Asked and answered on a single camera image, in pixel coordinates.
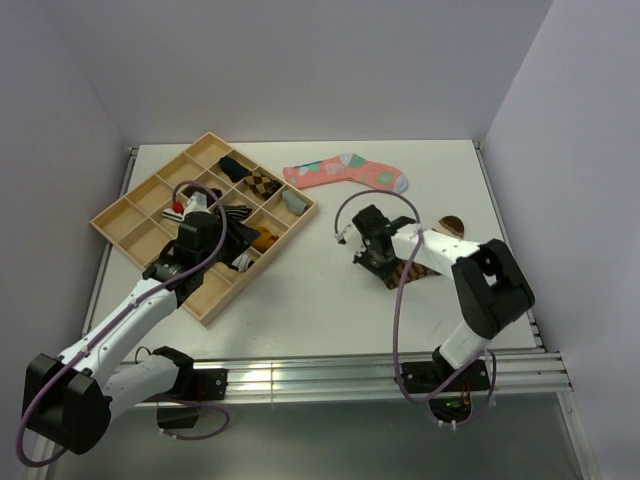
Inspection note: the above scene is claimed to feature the white black striped sock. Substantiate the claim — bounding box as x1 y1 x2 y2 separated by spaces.
229 252 255 273

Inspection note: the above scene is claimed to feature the brown striped sock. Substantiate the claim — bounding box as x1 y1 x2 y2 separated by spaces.
383 215 465 290

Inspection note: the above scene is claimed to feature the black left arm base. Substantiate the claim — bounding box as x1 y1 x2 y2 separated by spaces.
134 346 228 433

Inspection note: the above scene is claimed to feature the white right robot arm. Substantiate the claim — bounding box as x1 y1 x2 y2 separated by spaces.
341 205 535 390

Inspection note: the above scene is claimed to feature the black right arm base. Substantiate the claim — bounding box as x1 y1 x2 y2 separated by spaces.
395 350 497 430

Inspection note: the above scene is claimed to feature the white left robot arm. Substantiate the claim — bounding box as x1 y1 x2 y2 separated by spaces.
18 211 260 455

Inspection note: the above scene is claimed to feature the white black rolled sock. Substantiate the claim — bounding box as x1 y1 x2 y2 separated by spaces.
161 208 184 223

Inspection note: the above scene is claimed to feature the black striped rolled sock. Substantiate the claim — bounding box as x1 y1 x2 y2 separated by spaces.
223 204 253 222

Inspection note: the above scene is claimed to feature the wooden compartment tray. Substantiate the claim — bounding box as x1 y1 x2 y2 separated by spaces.
91 133 318 325

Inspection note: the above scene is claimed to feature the mustard rolled sock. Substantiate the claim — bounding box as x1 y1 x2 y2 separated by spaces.
252 225 279 254

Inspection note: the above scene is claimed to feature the dark navy rolled sock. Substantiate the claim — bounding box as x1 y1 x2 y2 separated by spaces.
219 155 251 183

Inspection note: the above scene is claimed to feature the brown argyle rolled sock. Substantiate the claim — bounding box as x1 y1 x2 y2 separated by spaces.
243 171 282 200

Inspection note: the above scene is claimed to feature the pink patterned sock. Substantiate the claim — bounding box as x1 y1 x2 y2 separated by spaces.
282 153 409 193

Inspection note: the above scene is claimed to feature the grey rolled sock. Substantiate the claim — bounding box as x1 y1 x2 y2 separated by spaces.
282 189 309 216

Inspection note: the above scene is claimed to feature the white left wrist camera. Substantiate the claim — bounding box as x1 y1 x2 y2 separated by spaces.
171 191 209 217

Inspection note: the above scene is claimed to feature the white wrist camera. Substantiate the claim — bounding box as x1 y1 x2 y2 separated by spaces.
171 191 209 217
334 224 359 245

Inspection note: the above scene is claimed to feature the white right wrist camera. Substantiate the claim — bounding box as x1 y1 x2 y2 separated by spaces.
334 224 359 245

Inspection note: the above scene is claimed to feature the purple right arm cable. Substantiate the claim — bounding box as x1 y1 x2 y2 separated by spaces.
333 188 499 431

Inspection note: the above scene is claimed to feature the aluminium front rail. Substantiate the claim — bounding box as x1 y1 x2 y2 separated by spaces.
194 350 572 405

